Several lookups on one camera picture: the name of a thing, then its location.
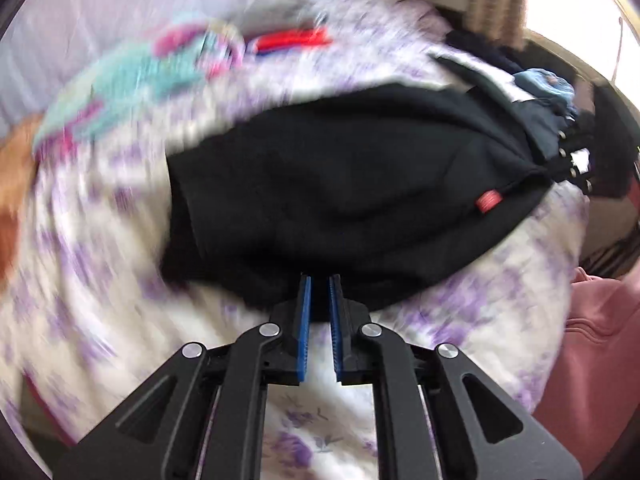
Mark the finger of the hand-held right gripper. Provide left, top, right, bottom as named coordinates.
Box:
left=550, top=122, right=596, bottom=196

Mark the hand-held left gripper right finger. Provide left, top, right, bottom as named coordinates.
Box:
left=327, top=274, right=585, bottom=480

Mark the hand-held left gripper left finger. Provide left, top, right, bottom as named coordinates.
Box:
left=52, top=274, right=313, bottom=480

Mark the light blue cloth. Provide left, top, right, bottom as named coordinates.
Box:
left=512, top=67, right=576, bottom=116

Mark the dark clothes pile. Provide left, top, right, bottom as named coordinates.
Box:
left=440, top=27, right=531, bottom=76

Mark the beige patterned curtain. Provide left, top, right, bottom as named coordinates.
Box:
left=465, top=0, right=531, bottom=48

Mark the person's pink garment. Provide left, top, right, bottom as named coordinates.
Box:
left=532, top=265, right=640, bottom=476

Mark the purple floral bedsheet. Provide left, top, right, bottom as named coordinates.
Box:
left=0, top=0, right=591, bottom=480

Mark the red blue folded cloth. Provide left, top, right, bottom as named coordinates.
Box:
left=247, top=27, right=333, bottom=56

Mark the teal pink folded quilt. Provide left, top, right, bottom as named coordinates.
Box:
left=32, top=17, right=246, bottom=161

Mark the wooden headboard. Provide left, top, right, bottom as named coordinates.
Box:
left=0, top=112, right=43, bottom=281

